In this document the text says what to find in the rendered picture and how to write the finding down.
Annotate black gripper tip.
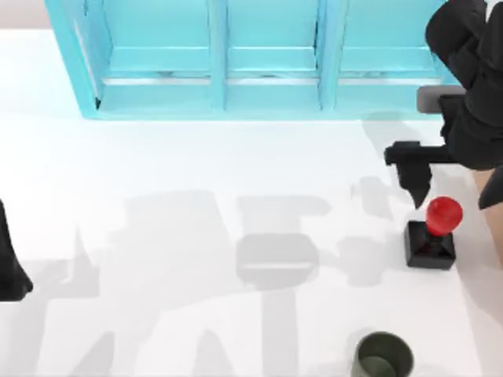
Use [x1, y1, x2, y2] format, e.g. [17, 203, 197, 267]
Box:
[0, 199, 35, 304]

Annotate grey rounded box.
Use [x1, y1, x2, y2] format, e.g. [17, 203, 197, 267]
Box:
[416, 85, 467, 115]

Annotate light blue rack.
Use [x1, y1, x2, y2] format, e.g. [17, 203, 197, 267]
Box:
[42, 0, 465, 121]

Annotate red and black stamp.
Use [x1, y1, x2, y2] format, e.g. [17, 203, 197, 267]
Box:
[403, 196, 464, 272]

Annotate dark green cup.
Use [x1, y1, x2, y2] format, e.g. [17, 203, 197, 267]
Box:
[351, 331, 416, 377]

